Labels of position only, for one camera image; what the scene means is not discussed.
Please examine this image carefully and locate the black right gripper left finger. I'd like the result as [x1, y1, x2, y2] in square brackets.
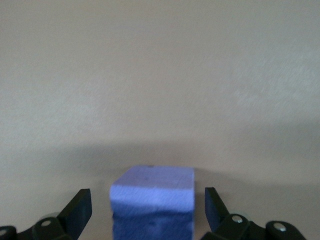
[0, 188, 93, 240]

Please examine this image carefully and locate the purple foam block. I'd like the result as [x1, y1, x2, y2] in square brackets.
[109, 164, 196, 240]

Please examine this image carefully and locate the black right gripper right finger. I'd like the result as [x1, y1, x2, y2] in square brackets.
[201, 186, 307, 240]

